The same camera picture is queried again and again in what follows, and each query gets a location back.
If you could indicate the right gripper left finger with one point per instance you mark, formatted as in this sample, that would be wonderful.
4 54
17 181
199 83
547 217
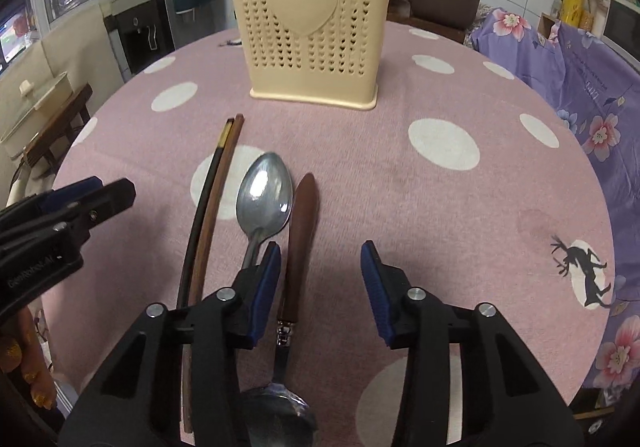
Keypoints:
134 398

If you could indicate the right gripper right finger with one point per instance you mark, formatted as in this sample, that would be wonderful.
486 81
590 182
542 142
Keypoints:
507 399

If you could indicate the brown wooden handled spoon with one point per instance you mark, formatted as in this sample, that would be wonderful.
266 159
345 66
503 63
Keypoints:
275 415

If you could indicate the black gold banded chopstick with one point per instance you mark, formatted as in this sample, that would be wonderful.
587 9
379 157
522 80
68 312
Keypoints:
198 221

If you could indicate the brown wooden chopstick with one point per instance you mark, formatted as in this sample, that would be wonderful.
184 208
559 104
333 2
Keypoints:
205 243

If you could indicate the stainless steel spoon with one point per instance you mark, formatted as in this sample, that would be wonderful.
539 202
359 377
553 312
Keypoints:
264 203

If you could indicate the left hand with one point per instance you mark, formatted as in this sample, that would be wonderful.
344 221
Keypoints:
21 350

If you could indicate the small wooden stool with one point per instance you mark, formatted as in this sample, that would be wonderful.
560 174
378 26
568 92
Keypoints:
67 123

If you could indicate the white cooking pot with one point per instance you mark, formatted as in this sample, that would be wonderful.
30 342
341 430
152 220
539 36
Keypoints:
35 111

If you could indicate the pink polka dot tablecloth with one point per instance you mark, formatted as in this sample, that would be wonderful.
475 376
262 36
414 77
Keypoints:
461 176

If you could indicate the grey water dispenser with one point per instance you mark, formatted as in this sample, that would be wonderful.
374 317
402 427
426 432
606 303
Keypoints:
139 32

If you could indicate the purple floral cloth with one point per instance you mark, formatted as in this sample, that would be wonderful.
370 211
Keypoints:
595 93

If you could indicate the cream plastic utensil holder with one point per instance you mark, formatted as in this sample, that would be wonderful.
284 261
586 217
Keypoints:
313 51

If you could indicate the white microwave oven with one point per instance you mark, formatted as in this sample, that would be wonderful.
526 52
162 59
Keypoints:
622 28

